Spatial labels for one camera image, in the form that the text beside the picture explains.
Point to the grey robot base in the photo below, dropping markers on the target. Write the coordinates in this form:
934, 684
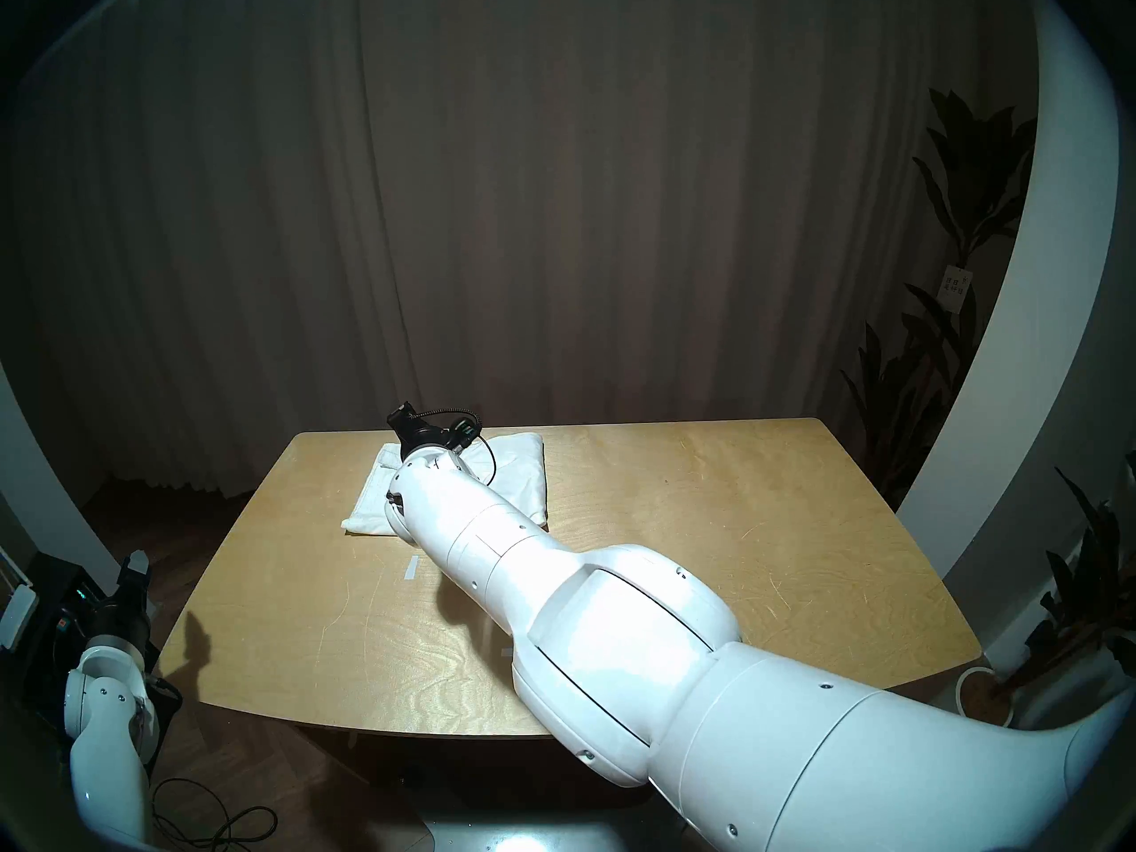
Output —
532, 837

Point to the tall dark leafy plant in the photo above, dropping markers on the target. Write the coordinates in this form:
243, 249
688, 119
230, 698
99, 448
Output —
972, 167

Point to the short white tape strip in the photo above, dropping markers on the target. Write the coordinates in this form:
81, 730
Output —
411, 568

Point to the small dark potted plant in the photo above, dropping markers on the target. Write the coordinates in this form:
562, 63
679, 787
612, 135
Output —
1092, 584

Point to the black computer case with lights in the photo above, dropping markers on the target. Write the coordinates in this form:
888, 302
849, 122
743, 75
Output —
44, 673

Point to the brown pleated curtain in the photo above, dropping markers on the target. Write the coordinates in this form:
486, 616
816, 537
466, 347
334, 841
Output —
532, 193

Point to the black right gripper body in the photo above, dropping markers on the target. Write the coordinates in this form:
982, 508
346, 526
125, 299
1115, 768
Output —
426, 435

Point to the white paper plant tag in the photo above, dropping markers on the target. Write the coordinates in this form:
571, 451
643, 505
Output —
955, 288

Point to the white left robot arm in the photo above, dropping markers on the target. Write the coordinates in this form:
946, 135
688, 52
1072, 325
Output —
102, 753

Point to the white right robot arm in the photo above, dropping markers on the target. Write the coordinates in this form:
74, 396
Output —
621, 628

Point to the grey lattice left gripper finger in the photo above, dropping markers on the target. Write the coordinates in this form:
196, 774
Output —
136, 568

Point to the white round plant pot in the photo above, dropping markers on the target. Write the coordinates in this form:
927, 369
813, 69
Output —
967, 695

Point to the white t-shirt with red print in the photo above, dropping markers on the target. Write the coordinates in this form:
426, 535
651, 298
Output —
519, 477

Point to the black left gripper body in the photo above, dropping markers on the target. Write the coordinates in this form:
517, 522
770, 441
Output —
120, 619

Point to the small white box device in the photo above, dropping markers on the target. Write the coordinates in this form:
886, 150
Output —
16, 618

